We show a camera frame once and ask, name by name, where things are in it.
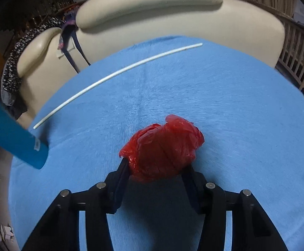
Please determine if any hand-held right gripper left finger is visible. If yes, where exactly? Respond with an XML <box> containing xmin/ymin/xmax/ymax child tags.
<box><xmin>21</xmin><ymin>159</ymin><xmax>130</xmax><ymax>251</ymax></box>

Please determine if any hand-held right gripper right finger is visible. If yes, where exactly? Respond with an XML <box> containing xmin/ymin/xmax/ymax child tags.
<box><xmin>181</xmin><ymin>165</ymin><xmax>289</xmax><ymax>251</ymax></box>

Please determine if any red plastic bag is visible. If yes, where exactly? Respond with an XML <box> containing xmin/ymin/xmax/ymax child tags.
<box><xmin>119</xmin><ymin>114</ymin><xmax>205</xmax><ymax>183</ymax></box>

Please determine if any teal cylindrical container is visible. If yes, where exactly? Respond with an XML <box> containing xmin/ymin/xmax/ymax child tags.
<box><xmin>0</xmin><ymin>87</ymin><xmax>50</xmax><ymax>170</ymax></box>

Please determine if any thin white stick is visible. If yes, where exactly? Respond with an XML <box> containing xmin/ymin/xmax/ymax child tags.
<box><xmin>33</xmin><ymin>42</ymin><xmax>203</xmax><ymax>130</ymax></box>

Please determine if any dark jacket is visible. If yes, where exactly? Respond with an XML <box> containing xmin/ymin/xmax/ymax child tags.
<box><xmin>0</xmin><ymin>84</ymin><xmax>28</xmax><ymax>119</ymax></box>

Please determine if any black white patterned cloth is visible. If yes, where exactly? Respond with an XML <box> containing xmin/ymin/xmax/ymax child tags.
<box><xmin>0</xmin><ymin>17</ymin><xmax>64</xmax><ymax>95</ymax></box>

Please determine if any wooden slatted railing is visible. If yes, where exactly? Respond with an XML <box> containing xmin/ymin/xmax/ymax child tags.
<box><xmin>224</xmin><ymin>0</ymin><xmax>304</xmax><ymax>89</ymax></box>

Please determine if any beige leather sofa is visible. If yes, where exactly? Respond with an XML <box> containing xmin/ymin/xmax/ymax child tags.
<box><xmin>16</xmin><ymin>0</ymin><xmax>285</xmax><ymax>126</ymax></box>

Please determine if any purple bag with navy straps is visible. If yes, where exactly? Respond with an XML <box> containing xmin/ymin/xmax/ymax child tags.
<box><xmin>56</xmin><ymin>5</ymin><xmax>91</xmax><ymax>74</ymax></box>

